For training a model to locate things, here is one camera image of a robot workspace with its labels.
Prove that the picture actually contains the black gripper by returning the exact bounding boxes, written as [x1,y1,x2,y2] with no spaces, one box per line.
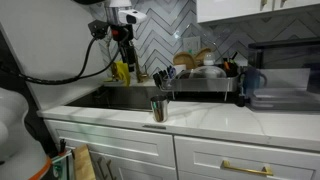
[109,24,138,73]

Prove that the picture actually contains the silver steel cup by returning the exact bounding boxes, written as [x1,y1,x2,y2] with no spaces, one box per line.
[149,95,170,123]

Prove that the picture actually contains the yellow rubber glove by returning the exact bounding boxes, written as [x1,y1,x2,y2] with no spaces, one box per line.
[111,60,132,87]

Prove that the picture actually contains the gold spring faucet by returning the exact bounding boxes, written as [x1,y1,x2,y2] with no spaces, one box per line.
[104,31,149,84]

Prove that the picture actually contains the black kitchen utensil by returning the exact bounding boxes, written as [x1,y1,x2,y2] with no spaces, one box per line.
[159,69,169,84]
[153,71,163,88]

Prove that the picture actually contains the stainless steel sink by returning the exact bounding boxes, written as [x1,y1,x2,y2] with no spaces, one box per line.
[64,84,241,113]

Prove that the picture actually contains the metal utensil caddy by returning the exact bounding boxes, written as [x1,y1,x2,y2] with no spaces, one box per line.
[159,77,177,93]

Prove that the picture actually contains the white mug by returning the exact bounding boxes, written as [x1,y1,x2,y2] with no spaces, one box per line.
[173,64,187,76]

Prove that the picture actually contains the round wooden plate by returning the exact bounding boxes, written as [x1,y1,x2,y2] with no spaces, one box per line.
[173,51,198,70]
[194,47,213,66]

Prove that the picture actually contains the clear glass bowl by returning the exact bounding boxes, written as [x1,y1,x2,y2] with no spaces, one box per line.
[189,65,228,80]

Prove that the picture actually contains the metal dish rack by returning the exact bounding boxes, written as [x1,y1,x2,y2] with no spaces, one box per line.
[159,64,241,103]

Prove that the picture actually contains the white baby bottle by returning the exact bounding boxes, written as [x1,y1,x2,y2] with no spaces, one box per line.
[203,51,218,79]

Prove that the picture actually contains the white shaker drawer front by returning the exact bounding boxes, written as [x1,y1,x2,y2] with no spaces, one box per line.
[44,119,177,168]
[173,134,320,180]

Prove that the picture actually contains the black utensil holder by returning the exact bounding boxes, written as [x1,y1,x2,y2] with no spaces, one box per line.
[223,51,239,78]

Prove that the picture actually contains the black orange clamp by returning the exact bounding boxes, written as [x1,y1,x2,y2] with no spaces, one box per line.
[58,138,68,157]

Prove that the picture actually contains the white cabinet door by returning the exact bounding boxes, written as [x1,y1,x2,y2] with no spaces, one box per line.
[64,146,178,180]

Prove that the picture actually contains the wooden board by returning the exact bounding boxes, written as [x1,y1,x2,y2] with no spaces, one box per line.
[71,143,98,180]

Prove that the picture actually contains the blue pitcher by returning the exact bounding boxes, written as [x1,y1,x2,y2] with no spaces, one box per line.
[238,65,268,99]

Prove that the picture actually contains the black kitchen appliance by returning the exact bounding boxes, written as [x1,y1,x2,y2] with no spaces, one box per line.
[247,37,320,96]

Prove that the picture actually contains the clear plastic container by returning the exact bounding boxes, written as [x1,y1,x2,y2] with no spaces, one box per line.
[248,68,320,113]

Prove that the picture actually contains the blue handled scissors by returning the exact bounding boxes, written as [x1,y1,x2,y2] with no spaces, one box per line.
[166,65,177,80]

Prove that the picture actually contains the white wall outlet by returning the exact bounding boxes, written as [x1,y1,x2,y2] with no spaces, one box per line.
[182,35,202,56]

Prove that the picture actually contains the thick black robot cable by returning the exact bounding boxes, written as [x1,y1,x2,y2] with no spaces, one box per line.
[0,19,123,86]

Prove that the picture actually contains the bronze door handle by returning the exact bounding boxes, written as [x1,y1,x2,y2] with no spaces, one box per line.
[95,155,107,180]
[105,159,118,180]

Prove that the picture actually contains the white wall cabinet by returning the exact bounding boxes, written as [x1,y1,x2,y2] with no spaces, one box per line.
[195,0,320,24]

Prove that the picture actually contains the aluminium frame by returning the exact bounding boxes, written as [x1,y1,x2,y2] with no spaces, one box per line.
[51,149,75,180]

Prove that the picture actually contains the gold drawer handle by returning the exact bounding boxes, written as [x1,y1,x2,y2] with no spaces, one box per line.
[221,159,274,177]

